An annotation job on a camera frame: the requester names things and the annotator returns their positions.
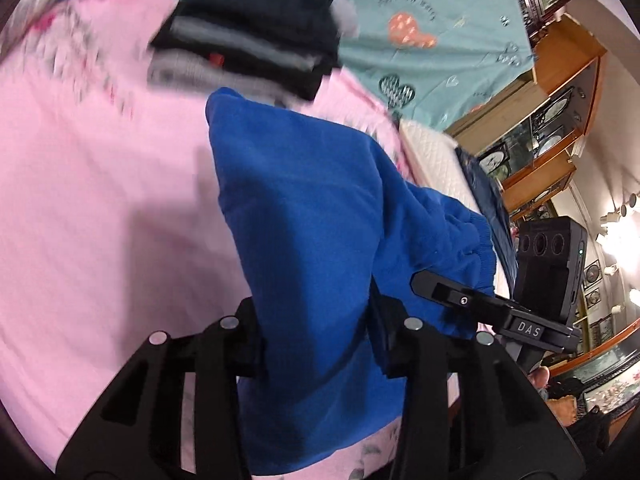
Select grey folded garment bottom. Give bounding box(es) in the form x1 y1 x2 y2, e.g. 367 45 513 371
148 50 297 106

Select black folded garment top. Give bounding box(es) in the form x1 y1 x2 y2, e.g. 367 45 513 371
178 0 359 56

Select blue and red pants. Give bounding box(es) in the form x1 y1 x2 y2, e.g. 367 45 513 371
205 89 497 476

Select white quilted pillow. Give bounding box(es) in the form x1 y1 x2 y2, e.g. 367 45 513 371
399 119 480 214

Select black grey folded garment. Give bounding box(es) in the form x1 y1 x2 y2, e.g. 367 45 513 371
150 14 340 101

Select dark blue denim garment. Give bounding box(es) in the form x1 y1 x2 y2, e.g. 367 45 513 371
454 146 518 295

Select wooden display cabinet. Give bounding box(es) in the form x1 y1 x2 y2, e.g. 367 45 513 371
458 14 639 415

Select person's right hand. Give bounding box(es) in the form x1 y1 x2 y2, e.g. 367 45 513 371
528 366 550 390

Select teal heart-print blanket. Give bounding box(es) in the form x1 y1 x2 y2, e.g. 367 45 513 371
114 0 536 131

